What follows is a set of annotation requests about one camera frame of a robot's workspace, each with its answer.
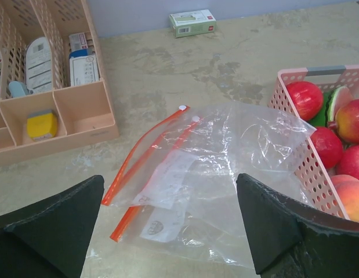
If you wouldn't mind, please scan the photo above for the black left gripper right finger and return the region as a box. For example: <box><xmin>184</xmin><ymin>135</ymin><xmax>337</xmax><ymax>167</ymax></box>
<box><xmin>237</xmin><ymin>174</ymin><xmax>359</xmax><ymax>278</ymax></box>

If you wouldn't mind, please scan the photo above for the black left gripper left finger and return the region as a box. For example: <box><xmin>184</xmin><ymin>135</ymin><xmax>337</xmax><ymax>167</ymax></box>
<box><xmin>0</xmin><ymin>175</ymin><xmax>104</xmax><ymax>277</ymax></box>

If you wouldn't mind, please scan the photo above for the dark red round fruit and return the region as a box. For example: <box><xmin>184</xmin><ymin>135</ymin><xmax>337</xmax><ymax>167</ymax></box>
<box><xmin>310</xmin><ymin>127</ymin><xmax>343</xmax><ymax>169</ymax></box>

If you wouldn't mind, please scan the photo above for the clear orange-zipper top bag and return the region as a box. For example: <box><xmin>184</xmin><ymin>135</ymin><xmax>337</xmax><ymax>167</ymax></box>
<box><xmin>102</xmin><ymin>102</ymin><xmax>314</xmax><ymax>210</ymax></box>

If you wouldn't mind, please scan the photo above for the clear orange-zipper bag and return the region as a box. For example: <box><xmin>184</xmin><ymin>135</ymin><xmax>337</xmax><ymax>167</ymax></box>
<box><xmin>110</xmin><ymin>199</ymin><xmax>255</xmax><ymax>270</ymax></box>
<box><xmin>102</xmin><ymin>102</ymin><xmax>314</xmax><ymax>210</ymax></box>

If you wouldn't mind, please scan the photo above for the red yellow pomegranate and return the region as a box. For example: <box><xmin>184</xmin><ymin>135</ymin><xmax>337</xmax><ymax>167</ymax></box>
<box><xmin>328</xmin><ymin>99</ymin><xmax>359</xmax><ymax>144</ymax></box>

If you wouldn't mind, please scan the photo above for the red apple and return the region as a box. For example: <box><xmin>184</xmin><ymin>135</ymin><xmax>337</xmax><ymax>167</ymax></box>
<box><xmin>286</xmin><ymin>81</ymin><xmax>324</xmax><ymax>121</ymax></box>
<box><xmin>336</xmin><ymin>145</ymin><xmax>359</xmax><ymax>180</ymax></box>

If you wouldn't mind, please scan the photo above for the clear orange-zipper lower bag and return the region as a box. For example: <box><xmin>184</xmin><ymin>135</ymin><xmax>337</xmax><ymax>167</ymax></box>
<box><xmin>110</xmin><ymin>199</ymin><xmax>255</xmax><ymax>270</ymax></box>

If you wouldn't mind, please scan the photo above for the pink perforated plastic basket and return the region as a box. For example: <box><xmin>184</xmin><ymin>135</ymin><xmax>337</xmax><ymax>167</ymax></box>
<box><xmin>268</xmin><ymin>64</ymin><xmax>359</xmax><ymax>220</ymax></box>

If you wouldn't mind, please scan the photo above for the orange peach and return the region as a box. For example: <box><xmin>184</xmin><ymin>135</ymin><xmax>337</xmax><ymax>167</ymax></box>
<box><xmin>331</xmin><ymin>174</ymin><xmax>359</xmax><ymax>222</ymax></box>

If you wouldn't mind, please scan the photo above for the yellow grey stamp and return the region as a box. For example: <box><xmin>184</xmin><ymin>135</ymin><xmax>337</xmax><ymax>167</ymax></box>
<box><xmin>26</xmin><ymin>109</ymin><xmax>58</xmax><ymax>141</ymax></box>

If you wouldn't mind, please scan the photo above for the green starfruit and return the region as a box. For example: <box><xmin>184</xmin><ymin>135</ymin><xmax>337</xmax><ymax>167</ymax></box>
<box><xmin>309</xmin><ymin>91</ymin><xmax>333</xmax><ymax>127</ymax></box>

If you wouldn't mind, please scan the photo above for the peach plastic file organizer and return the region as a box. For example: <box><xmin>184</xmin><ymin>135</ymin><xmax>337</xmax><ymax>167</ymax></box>
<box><xmin>0</xmin><ymin>1</ymin><xmax>119</xmax><ymax>167</ymax></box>

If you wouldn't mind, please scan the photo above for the light blue object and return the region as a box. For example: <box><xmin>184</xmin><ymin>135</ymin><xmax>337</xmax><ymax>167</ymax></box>
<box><xmin>8</xmin><ymin>81</ymin><xmax>30</xmax><ymax>98</ymax></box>

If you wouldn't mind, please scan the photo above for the watermelon slice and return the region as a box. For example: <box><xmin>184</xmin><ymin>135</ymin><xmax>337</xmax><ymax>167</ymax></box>
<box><xmin>325</xmin><ymin>86</ymin><xmax>354</xmax><ymax>127</ymax></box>

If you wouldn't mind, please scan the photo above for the blue white box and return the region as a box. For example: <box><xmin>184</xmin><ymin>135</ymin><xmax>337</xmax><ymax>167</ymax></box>
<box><xmin>69</xmin><ymin>48</ymin><xmax>100</xmax><ymax>86</ymax></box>

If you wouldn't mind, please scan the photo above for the white leaflet package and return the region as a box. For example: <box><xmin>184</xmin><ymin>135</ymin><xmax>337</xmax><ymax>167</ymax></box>
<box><xmin>25</xmin><ymin>36</ymin><xmax>52</xmax><ymax>94</ymax></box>

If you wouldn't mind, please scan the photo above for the red white small box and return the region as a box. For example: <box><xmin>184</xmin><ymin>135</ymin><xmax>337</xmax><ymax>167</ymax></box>
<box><xmin>69</xmin><ymin>32</ymin><xmax>88</xmax><ymax>52</ymax></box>

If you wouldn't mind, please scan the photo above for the green white small box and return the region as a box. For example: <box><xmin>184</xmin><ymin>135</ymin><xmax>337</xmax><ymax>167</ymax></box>
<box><xmin>169</xmin><ymin>9</ymin><xmax>217</xmax><ymax>38</ymax></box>

